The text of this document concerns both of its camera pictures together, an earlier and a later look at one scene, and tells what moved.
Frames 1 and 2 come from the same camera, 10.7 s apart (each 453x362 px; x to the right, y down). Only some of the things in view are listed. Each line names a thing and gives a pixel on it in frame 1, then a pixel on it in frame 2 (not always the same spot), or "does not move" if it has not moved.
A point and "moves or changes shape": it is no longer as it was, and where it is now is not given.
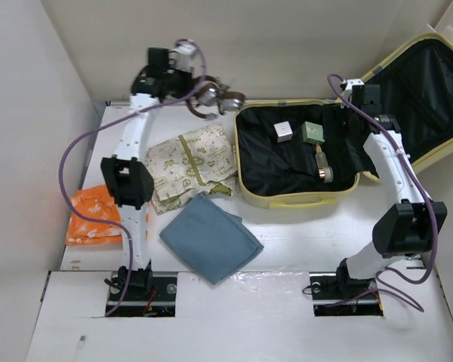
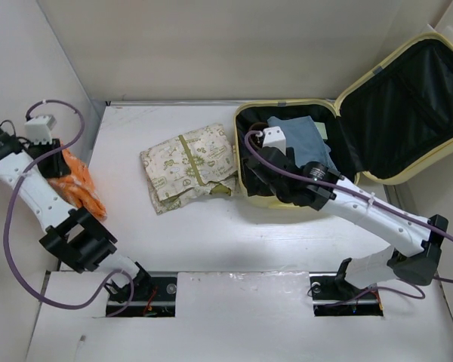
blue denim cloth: [215, 242] -> [303, 135]
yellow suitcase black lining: [309, 153] does not move
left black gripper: [189, 79] -> [58, 165]
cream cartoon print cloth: [198, 162] does not move
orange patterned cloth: [97, 202] moves or changes shape
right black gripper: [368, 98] -> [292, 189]
